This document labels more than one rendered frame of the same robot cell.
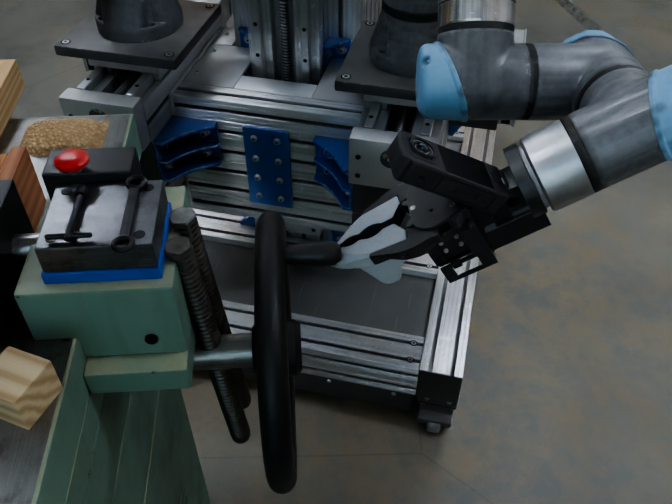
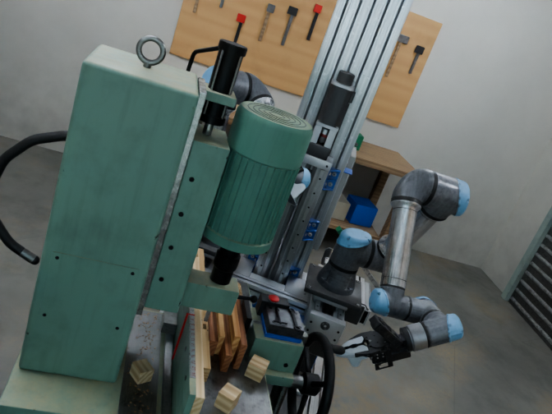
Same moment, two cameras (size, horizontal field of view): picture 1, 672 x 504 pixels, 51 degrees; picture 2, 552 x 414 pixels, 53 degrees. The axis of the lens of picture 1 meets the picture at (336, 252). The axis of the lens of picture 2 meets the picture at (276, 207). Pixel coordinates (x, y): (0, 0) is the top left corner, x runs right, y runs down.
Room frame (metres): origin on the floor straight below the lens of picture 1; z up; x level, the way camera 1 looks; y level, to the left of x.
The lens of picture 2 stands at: (-0.74, 0.59, 1.74)
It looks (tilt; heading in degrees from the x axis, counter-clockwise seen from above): 20 degrees down; 348
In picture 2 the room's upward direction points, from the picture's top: 20 degrees clockwise
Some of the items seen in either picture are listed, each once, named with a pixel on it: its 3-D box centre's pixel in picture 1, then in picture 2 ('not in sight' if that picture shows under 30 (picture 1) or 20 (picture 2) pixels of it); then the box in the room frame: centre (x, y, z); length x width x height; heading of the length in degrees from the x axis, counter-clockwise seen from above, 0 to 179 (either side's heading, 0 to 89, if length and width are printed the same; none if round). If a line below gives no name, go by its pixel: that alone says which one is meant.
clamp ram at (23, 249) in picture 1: (41, 246); (253, 324); (0.47, 0.27, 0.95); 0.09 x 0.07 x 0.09; 4
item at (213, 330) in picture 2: not in sight; (209, 323); (0.47, 0.38, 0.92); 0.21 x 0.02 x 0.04; 4
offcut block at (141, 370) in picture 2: not in sight; (141, 371); (0.36, 0.52, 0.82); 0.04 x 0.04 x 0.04; 37
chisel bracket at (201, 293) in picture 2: not in sight; (206, 292); (0.44, 0.42, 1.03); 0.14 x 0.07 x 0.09; 94
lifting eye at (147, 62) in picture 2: not in sight; (150, 52); (0.41, 0.69, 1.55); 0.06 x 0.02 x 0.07; 94
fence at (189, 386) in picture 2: not in sight; (188, 319); (0.46, 0.44, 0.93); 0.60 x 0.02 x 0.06; 4
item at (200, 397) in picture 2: not in sight; (195, 321); (0.46, 0.42, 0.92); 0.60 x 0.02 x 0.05; 4
